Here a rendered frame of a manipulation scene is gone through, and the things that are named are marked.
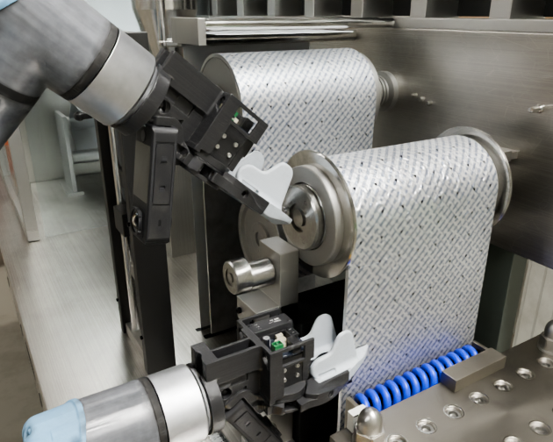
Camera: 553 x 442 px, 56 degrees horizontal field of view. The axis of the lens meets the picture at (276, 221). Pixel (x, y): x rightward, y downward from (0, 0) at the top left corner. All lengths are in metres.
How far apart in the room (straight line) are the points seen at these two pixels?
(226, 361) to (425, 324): 0.30
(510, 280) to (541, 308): 1.59
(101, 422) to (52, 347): 0.57
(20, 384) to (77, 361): 1.56
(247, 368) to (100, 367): 0.48
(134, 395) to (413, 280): 0.34
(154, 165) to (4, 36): 0.15
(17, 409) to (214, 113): 2.05
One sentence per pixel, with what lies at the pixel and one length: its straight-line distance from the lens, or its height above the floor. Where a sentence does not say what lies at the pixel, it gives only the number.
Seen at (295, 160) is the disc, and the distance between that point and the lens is 0.61.
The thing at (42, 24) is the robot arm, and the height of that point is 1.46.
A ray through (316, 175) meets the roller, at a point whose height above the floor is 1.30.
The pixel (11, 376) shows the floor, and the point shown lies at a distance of 2.62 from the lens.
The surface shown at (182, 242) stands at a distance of 1.31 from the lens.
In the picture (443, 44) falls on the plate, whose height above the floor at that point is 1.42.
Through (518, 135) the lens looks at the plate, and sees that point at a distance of 0.79.
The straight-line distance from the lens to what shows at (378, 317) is 0.64.
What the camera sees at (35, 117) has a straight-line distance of 1.46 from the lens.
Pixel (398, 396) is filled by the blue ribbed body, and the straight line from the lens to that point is 0.68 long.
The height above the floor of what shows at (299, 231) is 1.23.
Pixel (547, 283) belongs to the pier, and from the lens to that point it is 2.39.
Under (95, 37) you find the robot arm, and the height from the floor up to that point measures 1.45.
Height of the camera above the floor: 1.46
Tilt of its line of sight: 22 degrees down
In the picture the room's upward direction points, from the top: straight up
